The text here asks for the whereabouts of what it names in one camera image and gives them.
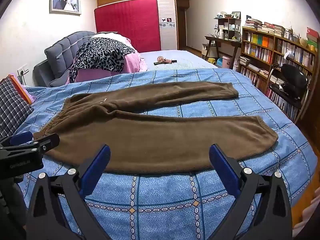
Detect orange cushion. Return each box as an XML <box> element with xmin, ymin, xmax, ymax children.
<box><xmin>7</xmin><ymin>74</ymin><xmax>33</xmax><ymax>105</ymax></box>

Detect grey speckled pillow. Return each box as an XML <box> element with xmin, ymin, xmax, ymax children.
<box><xmin>69</xmin><ymin>37</ymin><xmax>135</xmax><ymax>83</ymax></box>

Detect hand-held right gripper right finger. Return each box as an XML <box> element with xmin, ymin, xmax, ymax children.
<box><xmin>209</xmin><ymin>144</ymin><xmax>293</xmax><ymax>240</ymax></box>

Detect stack of books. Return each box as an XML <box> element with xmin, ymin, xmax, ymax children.
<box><xmin>244</xmin><ymin>17</ymin><xmax>285</xmax><ymax>37</ymax></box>

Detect person's pink striped clothing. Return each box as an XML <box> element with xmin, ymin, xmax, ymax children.
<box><xmin>291</xmin><ymin>195</ymin><xmax>320</xmax><ymax>233</ymax></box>

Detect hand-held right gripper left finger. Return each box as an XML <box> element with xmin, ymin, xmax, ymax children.
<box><xmin>25</xmin><ymin>144</ymin><xmax>112</xmax><ymax>240</ymax></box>

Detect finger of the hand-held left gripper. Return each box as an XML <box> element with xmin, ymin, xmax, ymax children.
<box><xmin>24</xmin><ymin>133</ymin><xmax>60</xmax><ymax>155</ymax></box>
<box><xmin>0</xmin><ymin>131</ymin><xmax>34</xmax><ymax>147</ymax></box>

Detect blue checked blanket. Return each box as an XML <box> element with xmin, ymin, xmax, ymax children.
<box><xmin>10</xmin><ymin>67</ymin><xmax>318</xmax><ymax>240</ymax></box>

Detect red mattress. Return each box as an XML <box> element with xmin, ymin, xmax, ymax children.
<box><xmin>94</xmin><ymin>0</ymin><xmax>162</xmax><ymax>53</ymax></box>

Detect pale blue bed sheet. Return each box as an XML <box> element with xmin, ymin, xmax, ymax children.
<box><xmin>139</xmin><ymin>50</ymin><xmax>218</xmax><ymax>73</ymax></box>

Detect small desktop shelf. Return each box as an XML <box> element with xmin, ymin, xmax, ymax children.
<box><xmin>214</xmin><ymin>17</ymin><xmax>242</xmax><ymax>40</ymax></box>

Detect pink bin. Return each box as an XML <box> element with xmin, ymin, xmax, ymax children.
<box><xmin>222</xmin><ymin>56</ymin><xmax>234</xmax><ymax>69</ymax></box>

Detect small pink handheld fan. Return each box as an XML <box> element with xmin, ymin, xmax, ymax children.
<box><xmin>154</xmin><ymin>56</ymin><xmax>177</xmax><ymax>65</ymax></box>

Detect pink pillow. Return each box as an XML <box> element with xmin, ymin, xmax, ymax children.
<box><xmin>66</xmin><ymin>32</ymin><xmax>148</xmax><ymax>83</ymax></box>

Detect black office chair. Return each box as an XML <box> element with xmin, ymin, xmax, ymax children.
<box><xmin>265</xmin><ymin>64</ymin><xmax>313</xmax><ymax>123</ymax></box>

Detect grey tufted headboard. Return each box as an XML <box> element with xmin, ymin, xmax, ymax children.
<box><xmin>33</xmin><ymin>31</ymin><xmax>97</xmax><ymax>87</ymax></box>

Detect red box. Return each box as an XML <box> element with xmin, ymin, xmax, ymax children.
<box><xmin>307</xmin><ymin>27</ymin><xmax>319</xmax><ymax>41</ymax></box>

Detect plaid pillow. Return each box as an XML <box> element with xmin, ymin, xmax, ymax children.
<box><xmin>0</xmin><ymin>77</ymin><xmax>34</xmax><ymax>138</ymax></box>

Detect wooden desk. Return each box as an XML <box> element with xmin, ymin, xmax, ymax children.
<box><xmin>204</xmin><ymin>35</ymin><xmax>242</xmax><ymax>65</ymax></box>

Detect wooden bookshelf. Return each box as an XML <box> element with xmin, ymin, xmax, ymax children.
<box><xmin>239</xmin><ymin>26</ymin><xmax>318</xmax><ymax>120</ymax></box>

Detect brown fleece pants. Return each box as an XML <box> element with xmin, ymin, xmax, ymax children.
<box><xmin>32</xmin><ymin>81</ymin><xmax>279</xmax><ymax>174</ymax></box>

